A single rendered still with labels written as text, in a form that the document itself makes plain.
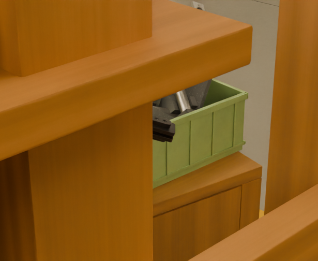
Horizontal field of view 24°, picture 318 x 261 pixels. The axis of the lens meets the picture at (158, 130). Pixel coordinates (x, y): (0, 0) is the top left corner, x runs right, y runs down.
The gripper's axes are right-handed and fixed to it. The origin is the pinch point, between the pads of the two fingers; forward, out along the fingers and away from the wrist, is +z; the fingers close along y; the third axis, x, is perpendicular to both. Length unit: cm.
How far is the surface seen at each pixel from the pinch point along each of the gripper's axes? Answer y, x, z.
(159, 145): 37, -66, 9
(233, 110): 30, -84, 27
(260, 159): 111, -227, 79
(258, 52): 109, -377, 92
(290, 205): -4.5, 19.8, 15.6
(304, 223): -4.9, 23.5, 16.6
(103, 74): -24, 43, -11
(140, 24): -26.5, 35.4, -8.9
